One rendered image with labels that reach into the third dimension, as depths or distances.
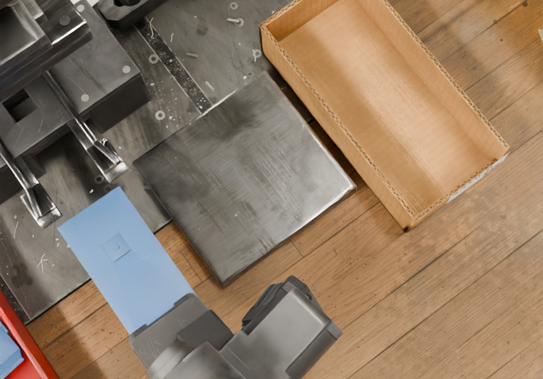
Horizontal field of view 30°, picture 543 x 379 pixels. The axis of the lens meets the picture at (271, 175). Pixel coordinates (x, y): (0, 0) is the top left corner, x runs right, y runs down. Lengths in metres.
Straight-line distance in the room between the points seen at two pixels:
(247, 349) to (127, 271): 0.26
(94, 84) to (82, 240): 0.16
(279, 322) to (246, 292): 0.31
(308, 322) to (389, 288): 0.32
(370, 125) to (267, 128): 0.11
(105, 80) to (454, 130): 0.36
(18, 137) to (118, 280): 0.18
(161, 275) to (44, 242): 0.17
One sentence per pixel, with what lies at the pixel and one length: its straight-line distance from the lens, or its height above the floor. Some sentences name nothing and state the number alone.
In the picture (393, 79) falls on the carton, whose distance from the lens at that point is 1.09.
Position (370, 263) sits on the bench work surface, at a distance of 1.04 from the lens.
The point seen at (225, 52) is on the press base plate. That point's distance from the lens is 1.10.
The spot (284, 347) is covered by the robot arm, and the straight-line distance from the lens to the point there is 0.72.
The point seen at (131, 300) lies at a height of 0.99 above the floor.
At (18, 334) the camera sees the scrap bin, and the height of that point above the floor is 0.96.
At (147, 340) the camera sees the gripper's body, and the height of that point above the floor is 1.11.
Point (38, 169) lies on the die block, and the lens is 1.07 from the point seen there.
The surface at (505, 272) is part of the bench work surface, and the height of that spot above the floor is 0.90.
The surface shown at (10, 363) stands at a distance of 1.03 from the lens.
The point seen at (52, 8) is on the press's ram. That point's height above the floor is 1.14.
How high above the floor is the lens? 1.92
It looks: 75 degrees down
